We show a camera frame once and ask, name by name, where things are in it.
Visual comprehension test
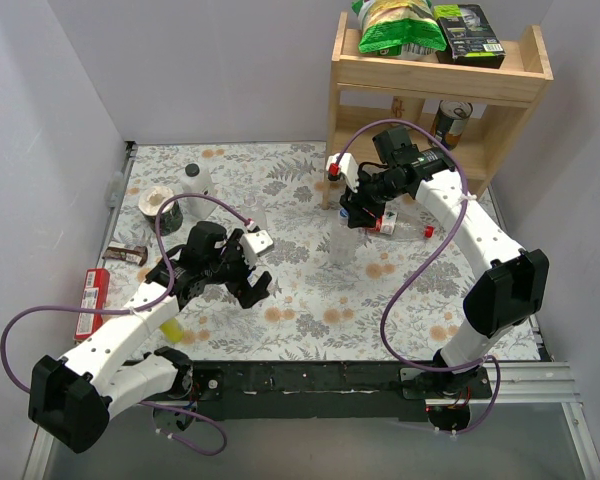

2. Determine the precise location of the red-label clear bottle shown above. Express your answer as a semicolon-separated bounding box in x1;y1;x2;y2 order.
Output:
374;210;424;241

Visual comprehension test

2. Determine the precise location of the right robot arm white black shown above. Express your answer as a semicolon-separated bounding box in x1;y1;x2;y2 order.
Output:
325;119;549;398

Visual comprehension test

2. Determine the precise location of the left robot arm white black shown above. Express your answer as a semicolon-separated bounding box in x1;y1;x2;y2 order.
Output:
28;221;274;453

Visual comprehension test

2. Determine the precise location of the white square bottle black cap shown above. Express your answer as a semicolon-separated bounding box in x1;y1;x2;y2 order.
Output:
180;163;217;220

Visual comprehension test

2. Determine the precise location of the yellow squeeze bottle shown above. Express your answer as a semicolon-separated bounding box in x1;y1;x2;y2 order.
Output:
159;318;184;344

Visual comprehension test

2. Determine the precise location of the brown snack bar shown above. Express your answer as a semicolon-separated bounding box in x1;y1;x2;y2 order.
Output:
102;246;148;266

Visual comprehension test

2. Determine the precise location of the beige paper cup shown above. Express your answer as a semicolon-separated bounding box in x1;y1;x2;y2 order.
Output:
390;96;425;123

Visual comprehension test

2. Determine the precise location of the floral table mat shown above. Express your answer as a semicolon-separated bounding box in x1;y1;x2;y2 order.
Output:
112;142;474;360

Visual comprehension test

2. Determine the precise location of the dark patterned jar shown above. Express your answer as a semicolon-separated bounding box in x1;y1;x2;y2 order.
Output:
138;185;183;235

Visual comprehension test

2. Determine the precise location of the wooden shelf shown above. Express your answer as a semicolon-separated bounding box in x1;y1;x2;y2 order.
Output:
326;13;553;195

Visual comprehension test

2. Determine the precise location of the tin can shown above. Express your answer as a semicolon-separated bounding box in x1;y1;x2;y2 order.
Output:
430;100;474;150

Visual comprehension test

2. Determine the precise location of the red flat box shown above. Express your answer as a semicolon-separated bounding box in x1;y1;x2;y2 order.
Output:
74;268;110;342

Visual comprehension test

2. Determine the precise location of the green snack bag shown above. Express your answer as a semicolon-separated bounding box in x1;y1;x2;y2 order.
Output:
352;0;447;56

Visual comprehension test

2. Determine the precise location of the black green box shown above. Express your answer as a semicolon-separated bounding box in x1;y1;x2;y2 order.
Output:
433;4;506;69

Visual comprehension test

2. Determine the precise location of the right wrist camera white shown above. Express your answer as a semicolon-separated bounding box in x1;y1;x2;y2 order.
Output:
325;153;359;193

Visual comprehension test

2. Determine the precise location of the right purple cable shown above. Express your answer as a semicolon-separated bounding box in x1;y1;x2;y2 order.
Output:
332;118;502;435

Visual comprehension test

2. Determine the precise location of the purple cable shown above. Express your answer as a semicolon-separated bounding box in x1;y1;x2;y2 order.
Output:
0;193;256;456
332;118;502;435

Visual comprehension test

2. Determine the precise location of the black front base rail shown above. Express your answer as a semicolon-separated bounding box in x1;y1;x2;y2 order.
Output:
134;359;496;424

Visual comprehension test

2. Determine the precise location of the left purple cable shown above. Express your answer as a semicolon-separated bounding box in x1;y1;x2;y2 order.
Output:
0;193;256;456

